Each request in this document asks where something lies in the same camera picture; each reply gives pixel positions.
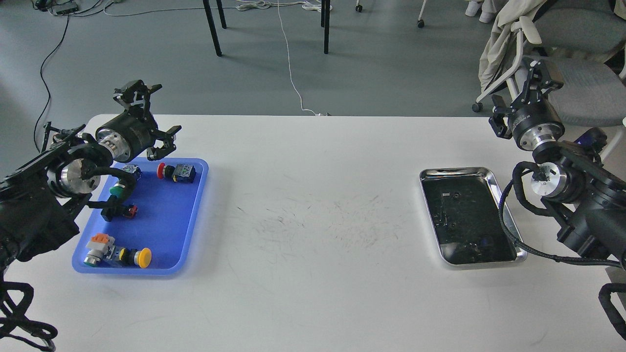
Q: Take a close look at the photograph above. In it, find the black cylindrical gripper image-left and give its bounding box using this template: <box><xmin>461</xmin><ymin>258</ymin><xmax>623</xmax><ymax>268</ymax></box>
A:
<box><xmin>95</xmin><ymin>80</ymin><xmax>182</xmax><ymax>163</ymax></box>

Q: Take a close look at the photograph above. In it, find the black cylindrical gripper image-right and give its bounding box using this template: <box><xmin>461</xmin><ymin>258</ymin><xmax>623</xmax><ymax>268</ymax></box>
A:
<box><xmin>488</xmin><ymin>57</ymin><xmax>565</xmax><ymax>151</ymax></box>

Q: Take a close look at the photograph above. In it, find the silver metal tray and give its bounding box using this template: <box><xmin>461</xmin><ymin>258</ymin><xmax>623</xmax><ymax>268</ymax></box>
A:
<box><xmin>420</xmin><ymin>167</ymin><xmax>528</xmax><ymax>269</ymax></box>

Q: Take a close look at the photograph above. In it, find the blue plastic tray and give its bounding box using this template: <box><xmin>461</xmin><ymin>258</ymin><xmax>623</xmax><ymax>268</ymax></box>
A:
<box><xmin>71</xmin><ymin>157</ymin><xmax>209</xmax><ymax>276</ymax></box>

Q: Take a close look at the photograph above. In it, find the grey office chair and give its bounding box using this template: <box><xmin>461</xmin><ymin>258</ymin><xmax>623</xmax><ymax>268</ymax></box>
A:
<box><xmin>472</xmin><ymin>0</ymin><xmax>625</xmax><ymax>128</ymax></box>

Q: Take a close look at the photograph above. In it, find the white shoe of person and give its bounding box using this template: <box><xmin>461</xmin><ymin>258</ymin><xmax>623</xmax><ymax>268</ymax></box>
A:
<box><xmin>465</xmin><ymin>0</ymin><xmax>498</xmax><ymax>23</ymax></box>

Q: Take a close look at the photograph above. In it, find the beige jacket on chair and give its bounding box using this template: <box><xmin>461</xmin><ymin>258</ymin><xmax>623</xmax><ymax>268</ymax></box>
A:
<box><xmin>478</xmin><ymin>0</ymin><xmax>546</xmax><ymax>91</ymax></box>

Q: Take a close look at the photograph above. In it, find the yellow mushroom push button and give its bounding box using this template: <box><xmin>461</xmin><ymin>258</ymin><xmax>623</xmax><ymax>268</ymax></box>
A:
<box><xmin>108</xmin><ymin>246</ymin><xmax>152</xmax><ymax>269</ymax></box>

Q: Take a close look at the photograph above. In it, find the black table leg left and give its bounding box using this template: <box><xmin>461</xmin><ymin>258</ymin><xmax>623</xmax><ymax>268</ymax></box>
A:
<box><xmin>202</xmin><ymin>0</ymin><xmax>227</xmax><ymax>57</ymax></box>

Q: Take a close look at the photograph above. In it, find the black table leg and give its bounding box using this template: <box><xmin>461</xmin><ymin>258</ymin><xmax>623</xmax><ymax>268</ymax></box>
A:
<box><xmin>320</xmin><ymin>0</ymin><xmax>331</xmax><ymax>54</ymax></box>
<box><xmin>202</xmin><ymin>0</ymin><xmax>227</xmax><ymax>57</ymax></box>

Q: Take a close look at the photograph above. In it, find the black power strip on floor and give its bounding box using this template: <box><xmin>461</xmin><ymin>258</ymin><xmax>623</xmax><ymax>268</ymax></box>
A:
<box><xmin>49</xmin><ymin>0</ymin><xmax>80</xmax><ymax>16</ymax></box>

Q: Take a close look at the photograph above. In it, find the black table leg right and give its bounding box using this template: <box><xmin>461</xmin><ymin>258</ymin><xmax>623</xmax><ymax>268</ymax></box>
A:
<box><xmin>320</xmin><ymin>0</ymin><xmax>331</xmax><ymax>54</ymax></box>

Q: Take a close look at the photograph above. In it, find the green push button switch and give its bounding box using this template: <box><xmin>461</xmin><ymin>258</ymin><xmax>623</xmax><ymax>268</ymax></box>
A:
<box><xmin>109</xmin><ymin>163</ymin><xmax>142</xmax><ymax>200</ymax></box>

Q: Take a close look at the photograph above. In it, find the red push button switch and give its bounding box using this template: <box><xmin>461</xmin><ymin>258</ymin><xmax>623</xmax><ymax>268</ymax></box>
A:
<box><xmin>156</xmin><ymin>163</ymin><xmax>197</xmax><ymax>183</ymax></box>

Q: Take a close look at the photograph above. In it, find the black cable on floor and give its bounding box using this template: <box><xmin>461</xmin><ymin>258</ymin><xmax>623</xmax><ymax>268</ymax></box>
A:
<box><xmin>29</xmin><ymin>0</ymin><xmax>118</xmax><ymax>152</ymax></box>

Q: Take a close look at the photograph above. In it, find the grey switch orange top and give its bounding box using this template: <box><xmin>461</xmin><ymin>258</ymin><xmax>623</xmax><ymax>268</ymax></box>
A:
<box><xmin>83</xmin><ymin>233</ymin><xmax>115</xmax><ymax>267</ymax></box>

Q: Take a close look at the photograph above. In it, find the white cable on floor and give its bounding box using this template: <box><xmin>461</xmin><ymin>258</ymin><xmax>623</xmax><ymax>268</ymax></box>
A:
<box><xmin>237</xmin><ymin>0</ymin><xmax>333</xmax><ymax>117</ymax></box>

